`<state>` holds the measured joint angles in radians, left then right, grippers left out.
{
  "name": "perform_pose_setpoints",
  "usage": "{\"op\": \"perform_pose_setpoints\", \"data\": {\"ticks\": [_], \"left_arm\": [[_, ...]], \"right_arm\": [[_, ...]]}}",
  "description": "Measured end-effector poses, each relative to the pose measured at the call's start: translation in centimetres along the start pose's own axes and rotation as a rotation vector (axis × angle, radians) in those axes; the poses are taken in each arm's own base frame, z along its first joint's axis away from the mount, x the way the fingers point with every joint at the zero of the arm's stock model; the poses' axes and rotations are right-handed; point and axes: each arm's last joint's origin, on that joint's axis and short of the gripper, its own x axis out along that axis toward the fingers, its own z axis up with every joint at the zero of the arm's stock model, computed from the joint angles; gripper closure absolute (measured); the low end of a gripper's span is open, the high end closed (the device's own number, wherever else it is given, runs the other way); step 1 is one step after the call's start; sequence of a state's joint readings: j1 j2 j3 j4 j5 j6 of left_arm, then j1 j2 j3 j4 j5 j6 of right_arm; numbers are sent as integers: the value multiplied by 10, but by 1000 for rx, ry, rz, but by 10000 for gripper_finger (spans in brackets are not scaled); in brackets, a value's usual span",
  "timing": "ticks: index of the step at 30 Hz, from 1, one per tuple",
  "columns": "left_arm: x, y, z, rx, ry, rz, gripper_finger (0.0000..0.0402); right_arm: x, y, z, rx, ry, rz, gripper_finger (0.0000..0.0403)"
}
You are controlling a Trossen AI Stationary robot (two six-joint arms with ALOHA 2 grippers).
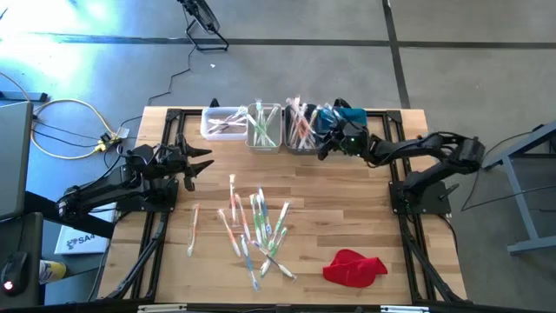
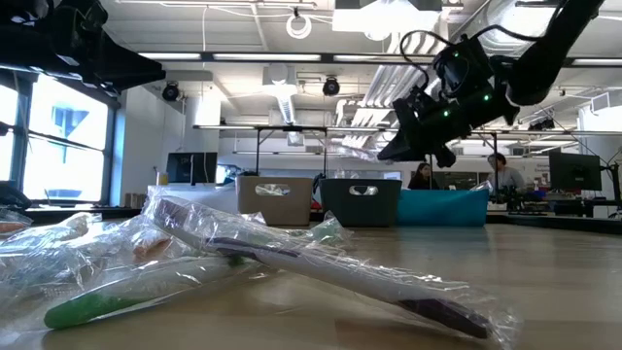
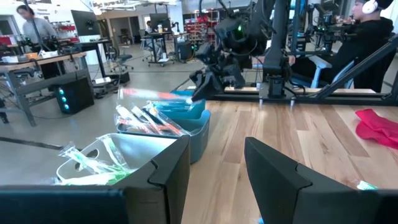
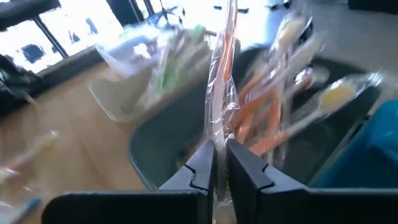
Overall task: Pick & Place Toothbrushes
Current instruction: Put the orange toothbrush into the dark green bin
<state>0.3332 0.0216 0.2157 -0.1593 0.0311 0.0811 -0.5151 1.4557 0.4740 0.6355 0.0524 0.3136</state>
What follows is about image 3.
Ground teal plastic bin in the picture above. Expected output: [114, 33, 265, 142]
[151, 89, 207, 121]

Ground wooden top workbench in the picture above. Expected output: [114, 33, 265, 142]
[0, 50, 94, 128]

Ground black wheeled cart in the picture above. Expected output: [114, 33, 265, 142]
[140, 30, 177, 68]

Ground red cloth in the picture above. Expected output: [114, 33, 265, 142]
[354, 108, 398, 151]

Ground dark grey plastic bin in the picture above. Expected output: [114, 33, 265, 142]
[116, 108, 212, 165]

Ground white headphones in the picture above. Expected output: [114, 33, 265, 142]
[362, 0, 379, 15]

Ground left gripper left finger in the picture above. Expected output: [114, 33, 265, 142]
[0, 135, 192, 224]

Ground black computer tower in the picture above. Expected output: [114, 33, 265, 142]
[53, 76, 96, 115]

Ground black monitor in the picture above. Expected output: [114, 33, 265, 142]
[149, 12, 172, 32]
[70, 9, 103, 37]

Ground pile of packaged toothbrushes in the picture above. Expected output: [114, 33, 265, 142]
[177, 36, 398, 107]

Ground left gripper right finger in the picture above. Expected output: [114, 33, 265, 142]
[244, 136, 398, 224]

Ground light grey plastic bin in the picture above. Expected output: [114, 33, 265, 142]
[55, 133, 191, 187]

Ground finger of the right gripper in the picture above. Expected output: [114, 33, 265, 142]
[190, 72, 225, 103]
[221, 64, 247, 90]

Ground office chair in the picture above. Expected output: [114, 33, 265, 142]
[109, 45, 135, 73]

